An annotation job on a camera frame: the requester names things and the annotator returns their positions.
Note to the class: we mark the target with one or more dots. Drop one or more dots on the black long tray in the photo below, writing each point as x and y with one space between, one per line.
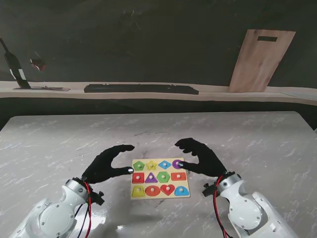
141 88

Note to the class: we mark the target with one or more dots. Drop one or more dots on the orange rectangle puzzle piece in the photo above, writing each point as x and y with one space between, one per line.
178 176

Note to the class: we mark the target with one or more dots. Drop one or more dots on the wooden cutting board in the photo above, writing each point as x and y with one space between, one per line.
260 62

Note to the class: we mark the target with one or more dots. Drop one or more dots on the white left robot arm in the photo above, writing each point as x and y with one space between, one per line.
52 213

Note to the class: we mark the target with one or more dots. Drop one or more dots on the green pentagon puzzle piece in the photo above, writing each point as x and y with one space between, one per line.
138 165

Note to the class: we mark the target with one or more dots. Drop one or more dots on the red wine glass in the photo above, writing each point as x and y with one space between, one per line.
38 64

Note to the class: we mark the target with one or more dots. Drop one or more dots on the dark wine bottle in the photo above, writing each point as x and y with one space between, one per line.
16 68

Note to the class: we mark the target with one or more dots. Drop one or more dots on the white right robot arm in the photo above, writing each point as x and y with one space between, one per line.
250 210

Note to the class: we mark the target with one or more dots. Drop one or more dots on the blue semicircle puzzle piece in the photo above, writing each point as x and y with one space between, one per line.
182 191

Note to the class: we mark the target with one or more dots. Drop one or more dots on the green hexagon puzzle piece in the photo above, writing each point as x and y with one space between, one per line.
163 176

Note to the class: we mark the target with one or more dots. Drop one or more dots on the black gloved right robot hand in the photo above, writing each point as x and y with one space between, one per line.
205 162

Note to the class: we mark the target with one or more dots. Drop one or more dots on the light wooden shelf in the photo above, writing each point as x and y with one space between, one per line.
223 95

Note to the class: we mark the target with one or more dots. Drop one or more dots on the orange oval puzzle piece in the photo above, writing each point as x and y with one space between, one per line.
152 191

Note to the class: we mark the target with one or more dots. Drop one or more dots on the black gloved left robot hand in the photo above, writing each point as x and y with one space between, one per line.
104 168

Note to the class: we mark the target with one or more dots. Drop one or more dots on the red square puzzle piece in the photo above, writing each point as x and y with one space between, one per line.
138 178

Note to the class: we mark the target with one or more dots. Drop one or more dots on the flat wooden coaster board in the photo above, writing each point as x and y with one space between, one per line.
57 89

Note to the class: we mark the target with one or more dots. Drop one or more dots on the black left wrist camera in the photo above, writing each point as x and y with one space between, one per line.
97 197

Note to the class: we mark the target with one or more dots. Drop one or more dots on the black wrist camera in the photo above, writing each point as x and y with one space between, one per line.
97 197
209 190

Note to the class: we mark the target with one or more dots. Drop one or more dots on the yellow trapezoid puzzle piece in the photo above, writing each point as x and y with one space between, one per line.
138 192

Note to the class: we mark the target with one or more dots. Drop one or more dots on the purple circle puzzle piece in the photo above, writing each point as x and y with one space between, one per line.
176 162

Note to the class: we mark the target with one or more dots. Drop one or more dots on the purple triangle puzzle piece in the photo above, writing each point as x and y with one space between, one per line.
151 178

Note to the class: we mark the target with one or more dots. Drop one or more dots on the yellow star puzzle piece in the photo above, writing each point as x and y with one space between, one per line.
151 164

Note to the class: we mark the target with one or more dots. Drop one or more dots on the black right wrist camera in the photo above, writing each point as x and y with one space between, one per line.
209 190

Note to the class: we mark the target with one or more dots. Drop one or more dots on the red heart puzzle piece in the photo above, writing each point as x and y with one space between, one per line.
167 189

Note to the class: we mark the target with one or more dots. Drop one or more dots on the blue diamond puzzle piece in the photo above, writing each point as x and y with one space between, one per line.
165 164

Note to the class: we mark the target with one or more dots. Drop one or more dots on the yellow wooden puzzle board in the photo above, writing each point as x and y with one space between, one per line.
161 197

